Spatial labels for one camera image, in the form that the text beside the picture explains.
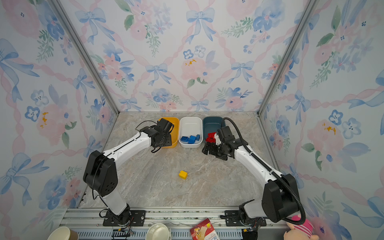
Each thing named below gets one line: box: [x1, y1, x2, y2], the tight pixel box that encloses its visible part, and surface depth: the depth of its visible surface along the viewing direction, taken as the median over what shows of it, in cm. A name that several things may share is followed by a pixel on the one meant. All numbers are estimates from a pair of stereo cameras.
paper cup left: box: [47, 226, 79, 240], surface depth 65 cm
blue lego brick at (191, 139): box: [187, 135, 197, 144], surface depth 102 cm
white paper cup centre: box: [145, 223, 170, 240], surface depth 71 cm
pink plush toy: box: [283, 214, 319, 240], surface depth 67 cm
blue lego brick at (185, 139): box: [180, 136, 189, 142], surface depth 103 cm
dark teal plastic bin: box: [203, 116, 224, 142], surface depth 112 cm
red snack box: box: [190, 218, 221, 240], surface depth 69 cm
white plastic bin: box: [178, 116, 204, 148], surface depth 110 cm
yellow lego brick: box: [178, 170, 188, 180], surface depth 89 cm
